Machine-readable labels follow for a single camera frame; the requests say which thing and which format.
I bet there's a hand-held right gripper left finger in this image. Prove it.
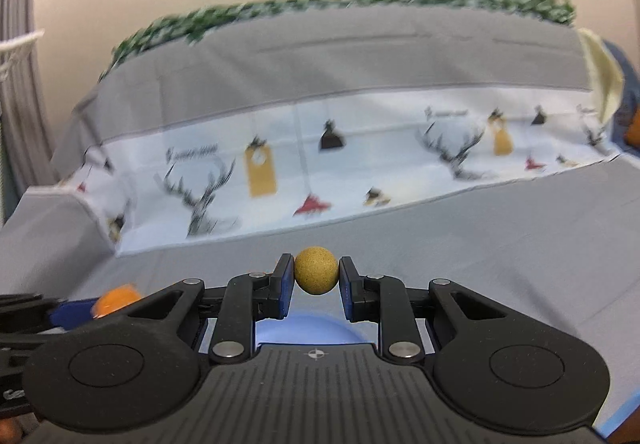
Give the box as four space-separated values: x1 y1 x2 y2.
120 253 296 365

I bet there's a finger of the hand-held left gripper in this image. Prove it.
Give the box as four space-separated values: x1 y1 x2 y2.
0 293 101 335

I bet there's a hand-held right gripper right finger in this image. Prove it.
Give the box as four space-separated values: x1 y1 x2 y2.
339 255 506 365

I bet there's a mustard yellow round fruit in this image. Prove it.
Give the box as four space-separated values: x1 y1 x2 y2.
294 246 342 296

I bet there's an orange mandarin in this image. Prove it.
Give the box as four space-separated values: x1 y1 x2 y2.
91 283 143 321

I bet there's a light blue plate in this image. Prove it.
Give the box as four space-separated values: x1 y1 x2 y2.
197 313 436 354

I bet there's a white net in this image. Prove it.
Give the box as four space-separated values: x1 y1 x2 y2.
0 28 47 81

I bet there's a light blue sheet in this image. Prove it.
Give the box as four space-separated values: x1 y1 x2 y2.
597 396 640 440

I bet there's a cream cloth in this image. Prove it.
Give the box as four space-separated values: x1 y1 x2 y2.
579 28 626 125

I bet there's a green plant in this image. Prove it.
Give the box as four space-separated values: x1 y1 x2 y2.
100 0 578 75

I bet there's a blue sofa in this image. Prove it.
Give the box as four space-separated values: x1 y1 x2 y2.
602 41 640 157

